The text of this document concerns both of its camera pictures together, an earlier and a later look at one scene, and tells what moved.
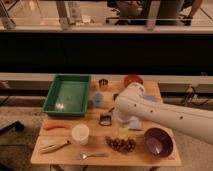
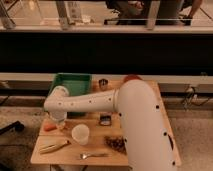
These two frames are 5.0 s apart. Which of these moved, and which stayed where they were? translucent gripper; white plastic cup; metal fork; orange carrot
Moved: translucent gripper
Stayed: metal fork; white plastic cup; orange carrot
